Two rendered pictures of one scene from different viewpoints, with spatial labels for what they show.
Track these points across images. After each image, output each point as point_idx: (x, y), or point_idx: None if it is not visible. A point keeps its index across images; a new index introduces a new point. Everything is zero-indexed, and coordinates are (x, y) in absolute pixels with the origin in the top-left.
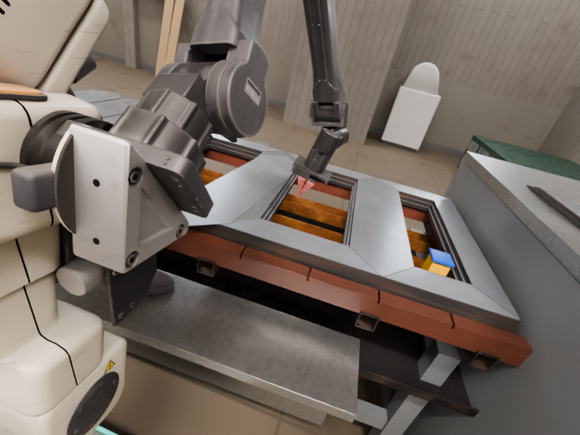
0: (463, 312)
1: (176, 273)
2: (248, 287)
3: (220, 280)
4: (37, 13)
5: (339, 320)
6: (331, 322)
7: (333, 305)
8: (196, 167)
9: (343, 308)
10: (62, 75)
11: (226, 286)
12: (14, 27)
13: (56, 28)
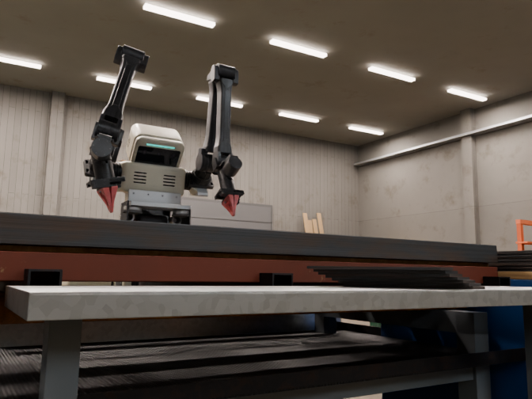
0: None
1: (206, 341)
2: (135, 347)
3: (166, 345)
4: (130, 146)
5: (10, 355)
6: (20, 354)
7: (24, 358)
8: (90, 164)
9: (8, 359)
10: (131, 157)
11: (155, 345)
12: (128, 150)
13: (131, 147)
